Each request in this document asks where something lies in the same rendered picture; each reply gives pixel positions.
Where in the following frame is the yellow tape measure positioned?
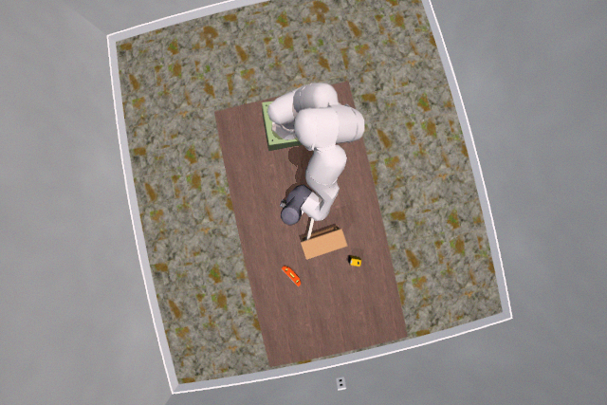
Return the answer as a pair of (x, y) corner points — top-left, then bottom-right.
(348, 255), (361, 267)

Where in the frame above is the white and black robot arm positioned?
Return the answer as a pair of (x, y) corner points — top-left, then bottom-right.
(267, 83), (365, 225)

